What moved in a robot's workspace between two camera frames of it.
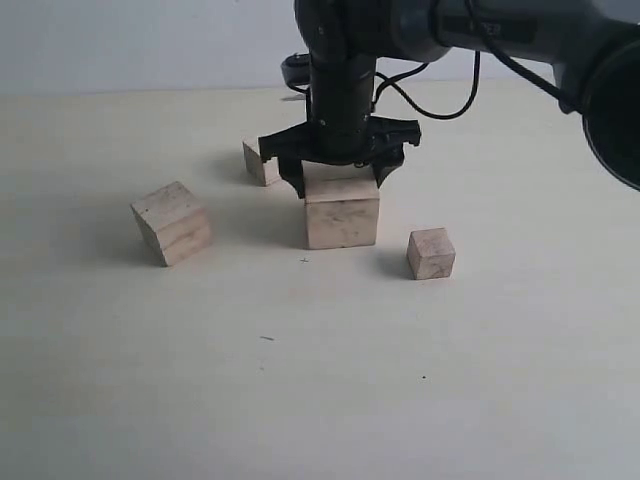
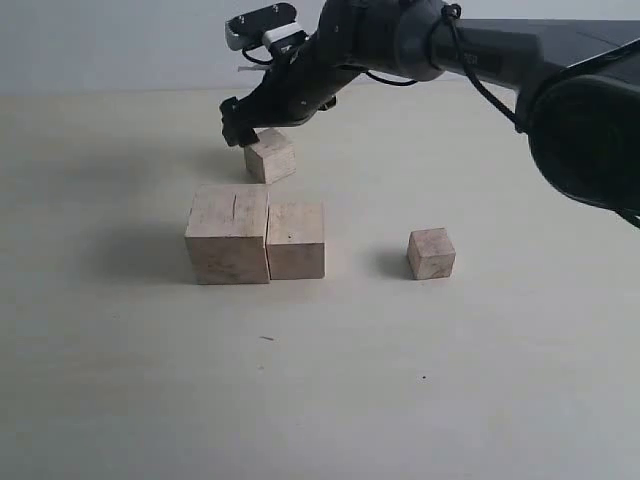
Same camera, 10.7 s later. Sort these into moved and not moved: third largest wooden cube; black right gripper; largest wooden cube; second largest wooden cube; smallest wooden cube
Moved: black right gripper; largest wooden cube; second largest wooden cube
Not moved: smallest wooden cube; third largest wooden cube
